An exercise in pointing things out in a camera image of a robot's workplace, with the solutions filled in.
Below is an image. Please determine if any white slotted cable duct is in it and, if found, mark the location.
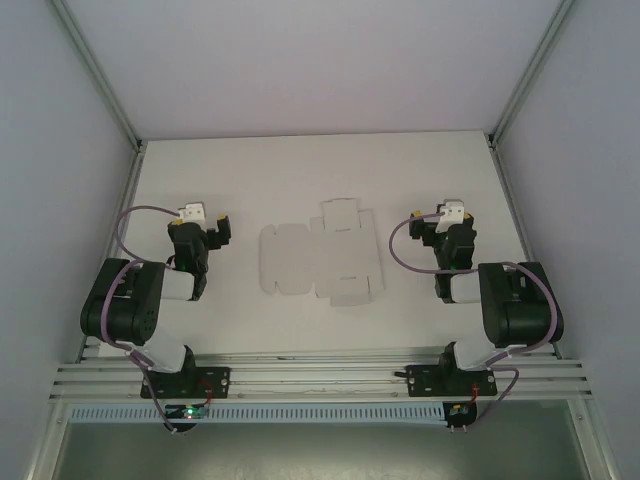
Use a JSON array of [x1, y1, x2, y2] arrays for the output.
[[67, 403, 449, 427]]

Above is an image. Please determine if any aluminium mounting rail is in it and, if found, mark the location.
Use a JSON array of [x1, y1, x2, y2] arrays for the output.
[[47, 352, 594, 404]]

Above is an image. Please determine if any aluminium table side rail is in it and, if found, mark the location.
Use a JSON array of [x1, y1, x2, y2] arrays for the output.
[[487, 142, 567, 359], [74, 142, 147, 362]]

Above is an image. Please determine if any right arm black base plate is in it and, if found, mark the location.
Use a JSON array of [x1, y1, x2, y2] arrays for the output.
[[405, 363, 499, 400]]

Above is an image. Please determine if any aluminium frame post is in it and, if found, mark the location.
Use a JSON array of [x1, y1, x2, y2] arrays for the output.
[[48, 0, 147, 152], [487, 0, 576, 150]]

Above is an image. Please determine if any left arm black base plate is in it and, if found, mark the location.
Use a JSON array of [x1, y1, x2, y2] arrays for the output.
[[139, 366, 232, 401]]

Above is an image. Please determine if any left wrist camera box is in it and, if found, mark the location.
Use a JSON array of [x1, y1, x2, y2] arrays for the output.
[[180, 201, 208, 224]]

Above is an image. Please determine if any white cardboard paper box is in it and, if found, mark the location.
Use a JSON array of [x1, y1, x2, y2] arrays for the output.
[[258, 198, 389, 308]]

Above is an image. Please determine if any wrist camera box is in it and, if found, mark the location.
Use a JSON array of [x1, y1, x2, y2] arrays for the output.
[[435, 199, 466, 234], [180, 201, 208, 224]]

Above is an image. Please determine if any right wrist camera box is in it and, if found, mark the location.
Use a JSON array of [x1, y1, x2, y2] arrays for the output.
[[435, 199, 466, 234]]

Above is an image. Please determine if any circuit board with green light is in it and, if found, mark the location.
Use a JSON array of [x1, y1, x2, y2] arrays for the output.
[[167, 404, 209, 421]]

